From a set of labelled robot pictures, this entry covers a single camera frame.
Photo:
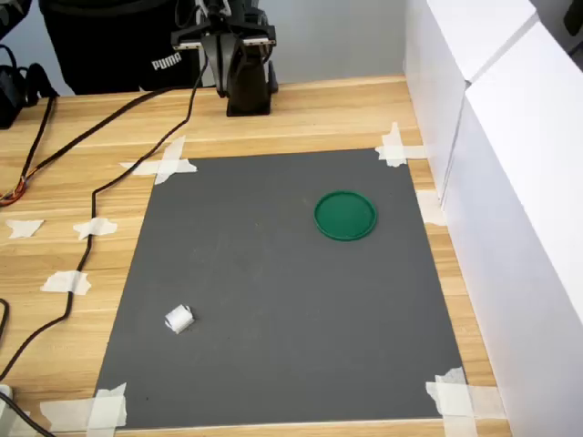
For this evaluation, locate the round green lid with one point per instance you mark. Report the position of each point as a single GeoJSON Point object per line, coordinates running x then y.
{"type": "Point", "coordinates": [345, 216]}

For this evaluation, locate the person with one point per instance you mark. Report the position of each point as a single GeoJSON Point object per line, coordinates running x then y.
{"type": "Point", "coordinates": [114, 45]}

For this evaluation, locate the white masking tape piece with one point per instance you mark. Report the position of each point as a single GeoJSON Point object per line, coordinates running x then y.
{"type": "Point", "coordinates": [95, 227]}
{"type": "Point", "coordinates": [455, 400]}
{"type": "Point", "coordinates": [66, 282]}
{"type": "Point", "coordinates": [105, 409]}
{"type": "Point", "coordinates": [394, 152]}
{"type": "Point", "coordinates": [430, 209]}
{"type": "Point", "coordinates": [166, 166]}
{"type": "Point", "coordinates": [25, 227]}

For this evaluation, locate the white foam partition board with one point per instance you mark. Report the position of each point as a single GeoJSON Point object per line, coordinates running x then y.
{"type": "Point", "coordinates": [432, 91]}
{"type": "Point", "coordinates": [524, 227]}

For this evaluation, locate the dark grey mat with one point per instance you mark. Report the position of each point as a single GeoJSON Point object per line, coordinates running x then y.
{"type": "Point", "coordinates": [273, 296]}

